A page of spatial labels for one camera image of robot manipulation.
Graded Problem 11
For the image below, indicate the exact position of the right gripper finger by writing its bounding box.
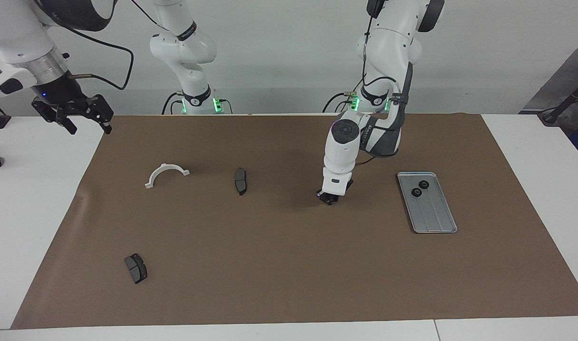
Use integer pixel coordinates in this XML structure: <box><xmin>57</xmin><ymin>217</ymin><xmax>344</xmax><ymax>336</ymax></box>
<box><xmin>32</xmin><ymin>100</ymin><xmax>78</xmax><ymax>136</ymax></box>
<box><xmin>80</xmin><ymin>94</ymin><xmax>115</xmax><ymax>135</ymax></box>

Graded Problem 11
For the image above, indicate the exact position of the silver metal tray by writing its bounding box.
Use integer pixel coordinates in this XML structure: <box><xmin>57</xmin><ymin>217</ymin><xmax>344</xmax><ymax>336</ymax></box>
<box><xmin>397</xmin><ymin>171</ymin><xmax>458</xmax><ymax>234</ymax></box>

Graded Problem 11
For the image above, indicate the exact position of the brown table mat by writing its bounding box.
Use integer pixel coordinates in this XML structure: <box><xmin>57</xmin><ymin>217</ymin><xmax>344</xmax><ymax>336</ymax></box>
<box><xmin>10</xmin><ymin>114</ymin><xmax>578</xmax><ymax>330</ymax></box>

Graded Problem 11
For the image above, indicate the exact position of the short grey brake pad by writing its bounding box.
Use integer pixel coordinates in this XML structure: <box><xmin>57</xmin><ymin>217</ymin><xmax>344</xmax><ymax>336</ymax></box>
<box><xmin>124</xmin><ymin>253</ymin><xmax>148</xmax><ymax>285</ymax></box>

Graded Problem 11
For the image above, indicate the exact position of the black tripod stand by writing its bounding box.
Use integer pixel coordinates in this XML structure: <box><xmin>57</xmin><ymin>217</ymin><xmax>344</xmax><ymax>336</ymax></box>
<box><xmin>538</xmin><ymin>78</ymin><xmax>578</xmax><ymax>126</ymax></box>

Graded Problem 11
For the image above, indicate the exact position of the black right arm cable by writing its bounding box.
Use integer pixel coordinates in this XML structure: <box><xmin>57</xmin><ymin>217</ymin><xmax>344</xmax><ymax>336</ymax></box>
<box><xmin>57</xmin><ymin>0</ymin><xmax>158</xmax><ymax>90</ymax></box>

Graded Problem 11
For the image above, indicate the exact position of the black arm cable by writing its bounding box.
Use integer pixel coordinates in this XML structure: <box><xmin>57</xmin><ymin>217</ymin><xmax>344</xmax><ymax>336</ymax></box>
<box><xmin>355</xmin><ymin>28</ymin><xmax>403</xmax><ymax>166</ymax></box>
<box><xmin>57</xmin><ymin>0</ymin><xmax>158</xmax><ymax>90</ymax></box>

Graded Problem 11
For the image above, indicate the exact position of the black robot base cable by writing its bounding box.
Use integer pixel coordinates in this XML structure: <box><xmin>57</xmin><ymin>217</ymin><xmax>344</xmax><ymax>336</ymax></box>
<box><xmin>322</xmin><ymin>71</ymin><xmax>369</xmax><ymax>113</ymax></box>
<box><xmin>162</xmin><ymin>92</ymin><xmax>184</xmax><ymax>115</ymax></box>

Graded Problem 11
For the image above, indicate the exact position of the white curved plastic bracket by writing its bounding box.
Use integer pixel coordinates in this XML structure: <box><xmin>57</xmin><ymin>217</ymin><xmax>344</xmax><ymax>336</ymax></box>
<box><xmin>144</xmin><ymin>163</ymin><xmax>190</xmax><ymax>189</ymax></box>

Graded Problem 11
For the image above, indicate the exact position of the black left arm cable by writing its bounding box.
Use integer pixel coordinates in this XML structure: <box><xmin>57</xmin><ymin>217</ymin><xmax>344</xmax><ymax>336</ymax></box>
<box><xmin>355</xmin><ymin>28</ymin><xmax>403</xmax><ymax>166</ymax></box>

